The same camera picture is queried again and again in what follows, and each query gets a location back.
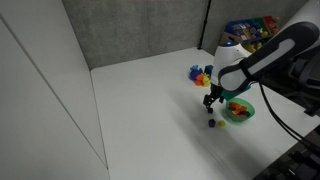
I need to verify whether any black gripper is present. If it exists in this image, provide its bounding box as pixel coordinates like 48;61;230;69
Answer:
203;83;226;114

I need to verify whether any black tripod pole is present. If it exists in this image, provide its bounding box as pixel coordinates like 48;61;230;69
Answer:
197;0;212;51

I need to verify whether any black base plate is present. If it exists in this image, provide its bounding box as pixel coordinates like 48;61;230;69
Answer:
253;124;320;180

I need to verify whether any brown cardboard box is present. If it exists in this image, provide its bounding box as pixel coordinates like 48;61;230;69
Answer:
218;31;235;46

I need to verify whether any orange toy piece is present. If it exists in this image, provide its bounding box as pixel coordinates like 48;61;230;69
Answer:
194;73;205;87

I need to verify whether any green plastic bowl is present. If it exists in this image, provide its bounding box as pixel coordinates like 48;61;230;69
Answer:
224;97;257;124

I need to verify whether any yellow toy piece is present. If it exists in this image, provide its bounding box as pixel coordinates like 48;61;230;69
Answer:
201;73;212;88

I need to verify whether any colourful toy storage rack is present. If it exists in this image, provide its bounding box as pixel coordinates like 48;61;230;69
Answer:
224;15;288;54

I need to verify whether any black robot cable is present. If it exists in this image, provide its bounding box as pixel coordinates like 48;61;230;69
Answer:
258;81;320;148

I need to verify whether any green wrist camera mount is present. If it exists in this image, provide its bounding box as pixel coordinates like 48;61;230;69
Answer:
221;84;253;102

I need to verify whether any purple toy piece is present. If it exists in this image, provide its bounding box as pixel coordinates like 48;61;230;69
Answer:
189;68;202;82

